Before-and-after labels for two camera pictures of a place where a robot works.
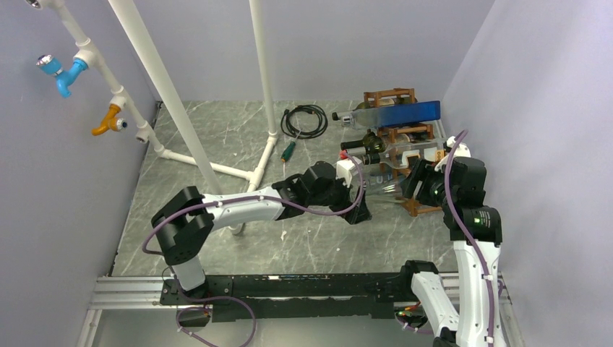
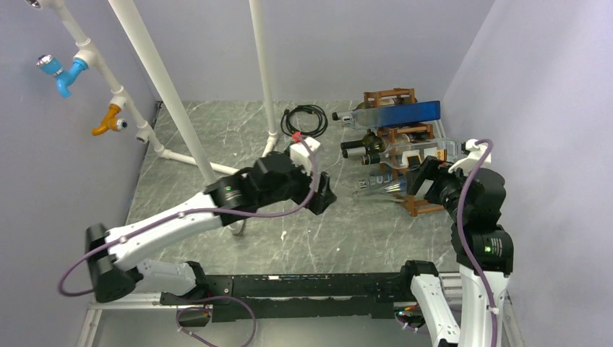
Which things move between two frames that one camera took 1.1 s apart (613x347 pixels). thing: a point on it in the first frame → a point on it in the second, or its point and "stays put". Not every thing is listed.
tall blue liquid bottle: [398, 114] stays put
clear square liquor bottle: [405, 154] stays put
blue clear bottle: [382, 183] stays put
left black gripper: [361, 213] → [325, 196]
